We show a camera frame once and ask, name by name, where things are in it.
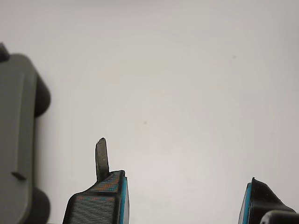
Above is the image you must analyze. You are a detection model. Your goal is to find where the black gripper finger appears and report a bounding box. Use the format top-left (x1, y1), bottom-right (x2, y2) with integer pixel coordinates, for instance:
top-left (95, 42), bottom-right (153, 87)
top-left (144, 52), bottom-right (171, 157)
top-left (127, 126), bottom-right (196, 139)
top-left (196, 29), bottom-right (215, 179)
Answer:
top-left (238, 177), bottom-right (299, 224)
top-left (62, 137), bottom-right (130, 224)

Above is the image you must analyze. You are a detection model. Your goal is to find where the gray plastic box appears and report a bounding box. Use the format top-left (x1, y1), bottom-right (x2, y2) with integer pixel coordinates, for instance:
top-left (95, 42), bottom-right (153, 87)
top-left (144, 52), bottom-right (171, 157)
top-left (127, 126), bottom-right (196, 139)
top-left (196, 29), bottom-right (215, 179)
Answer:
top-left (0, 42), bottom-right (51, 224)

